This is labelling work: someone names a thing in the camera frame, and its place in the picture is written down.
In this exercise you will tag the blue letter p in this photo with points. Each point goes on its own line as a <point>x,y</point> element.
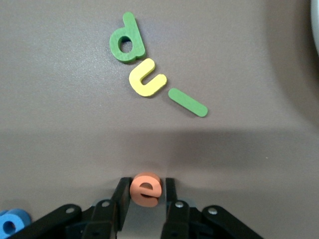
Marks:
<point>21,219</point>

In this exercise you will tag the green letter l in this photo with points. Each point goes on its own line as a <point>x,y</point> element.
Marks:
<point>187,102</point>

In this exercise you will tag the green letter d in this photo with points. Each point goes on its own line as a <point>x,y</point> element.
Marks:
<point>135,37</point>

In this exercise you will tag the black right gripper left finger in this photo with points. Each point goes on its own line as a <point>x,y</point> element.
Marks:
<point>119,206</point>

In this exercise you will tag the yellow letter u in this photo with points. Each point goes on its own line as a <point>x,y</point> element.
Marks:
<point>137,84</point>

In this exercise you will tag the orange letter e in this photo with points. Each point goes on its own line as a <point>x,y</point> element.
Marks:
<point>139,198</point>

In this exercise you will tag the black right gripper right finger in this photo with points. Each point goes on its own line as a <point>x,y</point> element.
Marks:
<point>174,219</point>

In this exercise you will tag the beige plate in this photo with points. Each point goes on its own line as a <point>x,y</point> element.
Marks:
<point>316,20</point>

